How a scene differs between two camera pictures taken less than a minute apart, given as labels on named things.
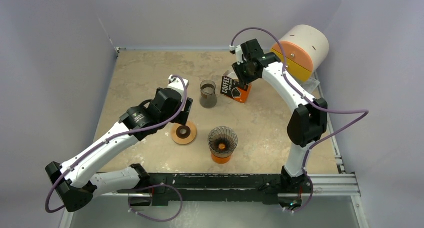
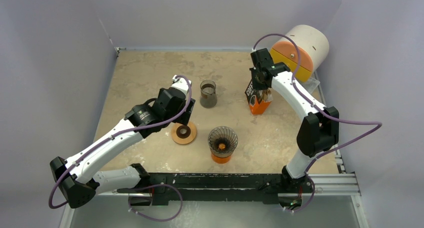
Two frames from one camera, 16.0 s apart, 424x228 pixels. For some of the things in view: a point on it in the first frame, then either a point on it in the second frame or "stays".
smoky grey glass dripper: x=222 y=140 stays
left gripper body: x=181 y=117 stays
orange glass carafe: x=221 y=160 stays
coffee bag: x=231 y=87 → x=260 y=101
